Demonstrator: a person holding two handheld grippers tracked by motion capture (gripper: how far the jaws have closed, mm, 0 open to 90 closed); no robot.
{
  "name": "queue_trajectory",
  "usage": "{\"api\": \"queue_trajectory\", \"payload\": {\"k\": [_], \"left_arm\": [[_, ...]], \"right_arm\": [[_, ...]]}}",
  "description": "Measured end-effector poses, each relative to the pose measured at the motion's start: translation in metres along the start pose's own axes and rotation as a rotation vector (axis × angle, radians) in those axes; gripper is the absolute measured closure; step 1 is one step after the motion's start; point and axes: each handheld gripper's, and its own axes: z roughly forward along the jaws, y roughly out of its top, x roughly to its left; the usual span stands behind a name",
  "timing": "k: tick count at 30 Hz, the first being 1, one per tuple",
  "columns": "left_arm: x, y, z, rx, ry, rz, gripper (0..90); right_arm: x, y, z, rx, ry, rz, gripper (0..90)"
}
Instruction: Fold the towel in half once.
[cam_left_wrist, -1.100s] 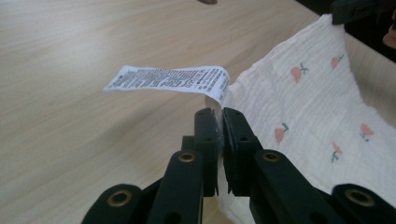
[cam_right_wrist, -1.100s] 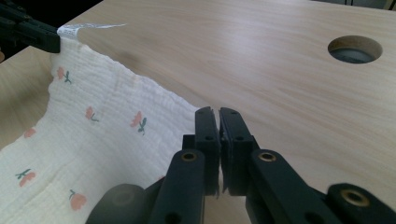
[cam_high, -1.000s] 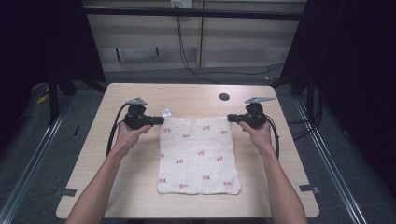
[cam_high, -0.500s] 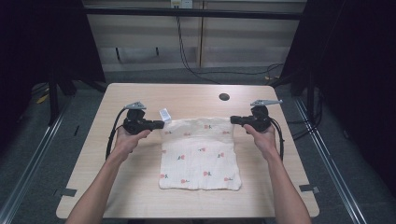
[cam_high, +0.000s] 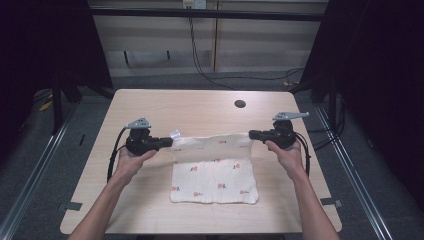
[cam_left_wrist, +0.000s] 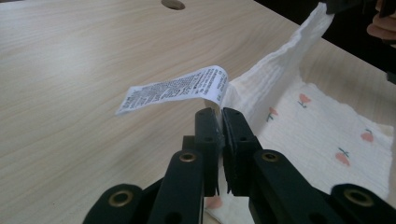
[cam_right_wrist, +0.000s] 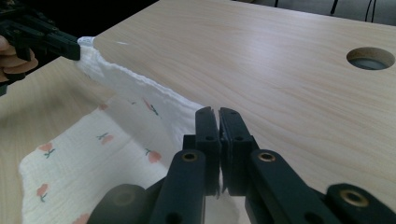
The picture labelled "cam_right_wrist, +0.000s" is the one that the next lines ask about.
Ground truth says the white muslin cloth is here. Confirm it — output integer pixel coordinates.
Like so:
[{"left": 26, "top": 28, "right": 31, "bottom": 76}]
[{"left": 18, "top": 35, "right": 241, "bottom": 224}]

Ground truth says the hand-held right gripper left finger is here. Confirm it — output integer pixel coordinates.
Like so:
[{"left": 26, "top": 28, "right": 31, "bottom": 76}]
[{"left": 182, "top": 105, "right": 222, "bottom": 198}]

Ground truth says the black hanging wall cable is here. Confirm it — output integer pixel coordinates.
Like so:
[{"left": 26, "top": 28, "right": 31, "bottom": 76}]
[{"left": 364, "top": 0, "right": 375, "bottom": 23}]

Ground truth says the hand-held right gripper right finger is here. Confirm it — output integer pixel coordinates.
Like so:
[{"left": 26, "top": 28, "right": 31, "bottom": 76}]
[{"left": 219, "top": 106, "right": 260, "bottom": 198}]

